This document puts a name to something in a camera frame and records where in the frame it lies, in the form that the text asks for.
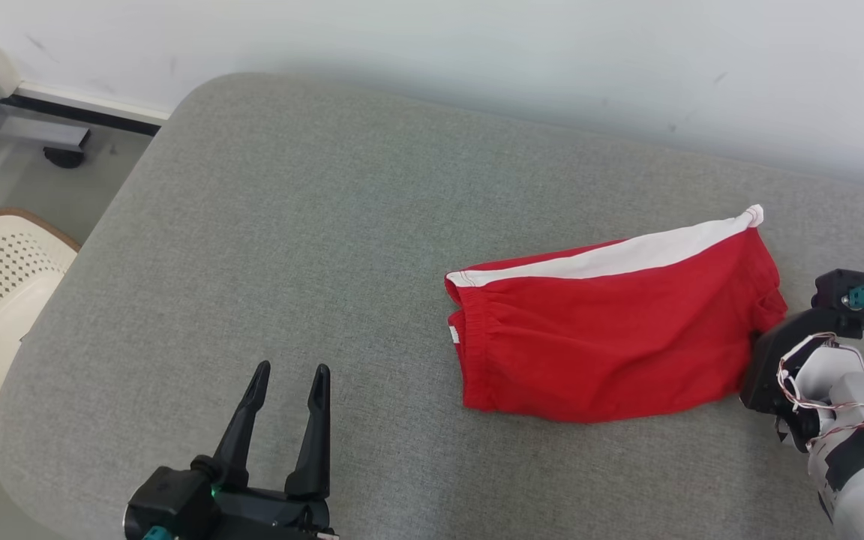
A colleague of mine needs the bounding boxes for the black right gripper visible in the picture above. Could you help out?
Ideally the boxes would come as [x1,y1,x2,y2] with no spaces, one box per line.
[739,307,864,452]

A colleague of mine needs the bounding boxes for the red shorts with white stripe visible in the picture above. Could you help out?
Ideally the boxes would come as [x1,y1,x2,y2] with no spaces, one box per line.
[444,203,788,424]

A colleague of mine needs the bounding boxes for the black caster wheel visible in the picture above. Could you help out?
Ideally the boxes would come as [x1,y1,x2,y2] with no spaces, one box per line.
[43,145,87,170]

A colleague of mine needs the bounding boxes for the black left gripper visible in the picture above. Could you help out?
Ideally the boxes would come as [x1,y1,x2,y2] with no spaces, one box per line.
[205,359,337,540]

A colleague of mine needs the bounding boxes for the grey metal frame leg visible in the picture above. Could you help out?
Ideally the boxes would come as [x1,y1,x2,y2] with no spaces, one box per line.
[0,45,92,152]

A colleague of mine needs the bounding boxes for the black white wall baseboard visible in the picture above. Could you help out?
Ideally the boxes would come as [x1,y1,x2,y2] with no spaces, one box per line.
[0,81,172,138]

